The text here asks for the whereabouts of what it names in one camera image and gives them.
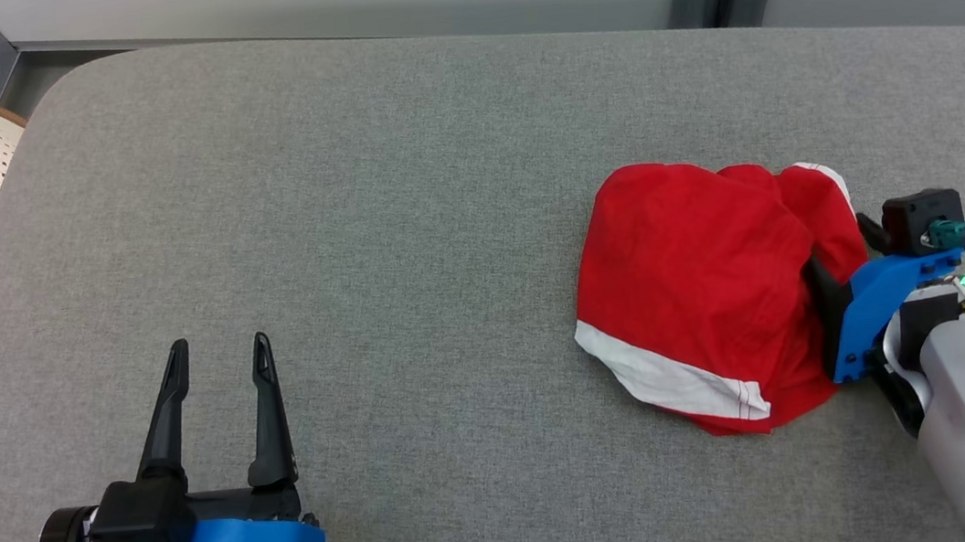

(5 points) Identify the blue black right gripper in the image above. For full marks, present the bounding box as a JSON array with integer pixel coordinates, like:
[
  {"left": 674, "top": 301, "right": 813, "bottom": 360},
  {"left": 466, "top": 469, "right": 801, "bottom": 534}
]
[{"left": 799, "top": 200, "right": 965, "bottom": 449}]

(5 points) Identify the red shorts white trim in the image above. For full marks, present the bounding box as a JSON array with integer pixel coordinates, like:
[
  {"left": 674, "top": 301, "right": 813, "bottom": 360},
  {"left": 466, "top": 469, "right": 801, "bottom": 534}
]
[{"left": 556, "top": 138, "right": 888, "bottom": 455}]

